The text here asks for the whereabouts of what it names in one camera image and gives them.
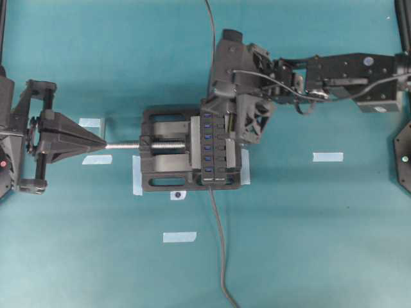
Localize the thin black camera cable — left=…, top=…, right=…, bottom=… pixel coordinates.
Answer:
left=231, top=69, right=411, bottom=115

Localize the blue tape strip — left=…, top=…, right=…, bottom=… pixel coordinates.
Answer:
left=82, top=155, right=112, bottom=165
left=162, top=232, right=197, bottom=243
left=313, top=152, right=344, bottom=162
left=78, top=118, right=101, bottom=128

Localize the taped black screw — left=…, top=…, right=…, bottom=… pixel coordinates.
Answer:
left=170, top=191, right=187, bottom=201

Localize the grey hub power cable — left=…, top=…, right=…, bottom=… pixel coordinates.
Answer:
left=207, top=187, right=240, bottom=308

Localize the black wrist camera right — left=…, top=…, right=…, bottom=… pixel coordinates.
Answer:
left=221, top=29, right=243, bottom=44

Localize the blue tape strip right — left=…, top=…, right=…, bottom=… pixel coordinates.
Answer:
left=313, top=152, right=344, bottom=162

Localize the blue tape strip lower left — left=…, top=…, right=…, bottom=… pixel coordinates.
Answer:
left=82, top=155, right=112, bottom=165

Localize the blue tape strip far left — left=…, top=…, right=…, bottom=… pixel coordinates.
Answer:
left=78, top=118, right=101, bottom=128

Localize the silver vise crank handle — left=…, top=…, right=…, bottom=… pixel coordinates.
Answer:
left=100, top=117, right=141, bottom=151

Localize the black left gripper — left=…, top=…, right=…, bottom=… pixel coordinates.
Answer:
left=9, top=80, right=107, bottom=194

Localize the blue tape vise right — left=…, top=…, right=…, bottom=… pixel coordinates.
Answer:
left=240, top=148, right=251, bottom=185

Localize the blue tape vise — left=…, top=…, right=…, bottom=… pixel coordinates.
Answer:
left=240, top=148, right=251, bottom=185
left=132, top=155, right=143, bottom=196

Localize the black bench vise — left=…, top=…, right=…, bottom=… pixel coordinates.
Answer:
left=139, top=106, right=241, bottom=192

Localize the black multi-port USB hub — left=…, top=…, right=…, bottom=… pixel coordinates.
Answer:
left=200, top=99, right=227, bottom=186

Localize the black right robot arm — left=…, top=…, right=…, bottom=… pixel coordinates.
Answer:
left=200, top=39, right=410, bottom=144

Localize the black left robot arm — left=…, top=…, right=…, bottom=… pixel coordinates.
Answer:
left=1, top=69, right=107, bottom=196

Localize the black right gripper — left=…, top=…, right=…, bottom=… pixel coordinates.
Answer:
left=200, top=42, right=280, bottom=143

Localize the grey USB cable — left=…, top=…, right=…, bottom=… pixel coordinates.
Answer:
left=204, top=0, right=217, bottom=81

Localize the blue tape strip bottom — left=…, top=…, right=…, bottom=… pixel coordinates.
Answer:
left=162, top=232, right=197, bottom=243

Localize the blue tape vise left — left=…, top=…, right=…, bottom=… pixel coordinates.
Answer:
left=132, top=155, right=143, bottom=196

